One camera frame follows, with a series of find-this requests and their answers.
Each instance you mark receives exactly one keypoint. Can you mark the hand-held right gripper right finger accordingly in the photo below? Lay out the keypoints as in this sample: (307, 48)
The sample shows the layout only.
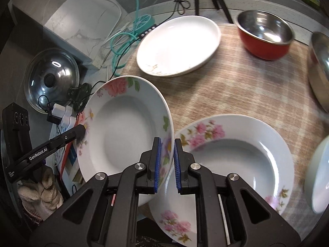
(177, 169)

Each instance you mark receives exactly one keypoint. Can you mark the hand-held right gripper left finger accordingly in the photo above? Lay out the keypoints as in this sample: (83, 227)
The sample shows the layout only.
(157, 164)

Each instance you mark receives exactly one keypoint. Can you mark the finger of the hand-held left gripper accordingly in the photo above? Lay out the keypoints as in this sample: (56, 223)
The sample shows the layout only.
(69, 136)

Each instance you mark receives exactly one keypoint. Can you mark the deep floral plate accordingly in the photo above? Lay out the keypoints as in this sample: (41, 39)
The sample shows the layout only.
(123, 133)
(231, 159)

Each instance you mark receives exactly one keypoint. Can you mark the pale blue ceramic bowl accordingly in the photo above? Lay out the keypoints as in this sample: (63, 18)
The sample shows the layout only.
(318, 180)

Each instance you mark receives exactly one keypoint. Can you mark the person's left hand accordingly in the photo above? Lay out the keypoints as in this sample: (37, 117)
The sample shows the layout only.
(41, 193)

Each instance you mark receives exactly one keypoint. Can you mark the colourful paper booklet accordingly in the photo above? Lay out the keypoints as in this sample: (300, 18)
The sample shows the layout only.
(70, 159)

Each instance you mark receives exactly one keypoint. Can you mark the white charger plug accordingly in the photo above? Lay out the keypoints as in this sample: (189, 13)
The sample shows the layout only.
(58, 110)

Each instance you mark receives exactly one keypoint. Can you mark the black clamp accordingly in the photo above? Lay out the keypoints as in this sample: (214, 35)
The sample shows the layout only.
(79, 92)

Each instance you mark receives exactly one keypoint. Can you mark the glass pot lid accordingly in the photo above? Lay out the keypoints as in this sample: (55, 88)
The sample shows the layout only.
(59, 69)

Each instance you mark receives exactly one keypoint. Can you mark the beige plaid table mat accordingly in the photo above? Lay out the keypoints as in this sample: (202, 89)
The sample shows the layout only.
(231, 90)

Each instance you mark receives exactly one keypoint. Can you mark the white oval plate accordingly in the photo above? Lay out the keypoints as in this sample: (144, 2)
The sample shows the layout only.
(180, 43)

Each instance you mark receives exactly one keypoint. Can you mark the teal power strip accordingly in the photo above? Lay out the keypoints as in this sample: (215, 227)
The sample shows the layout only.
(148, 21)

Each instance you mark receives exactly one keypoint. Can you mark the red steel bowl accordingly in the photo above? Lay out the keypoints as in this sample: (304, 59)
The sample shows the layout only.
(264, 49)

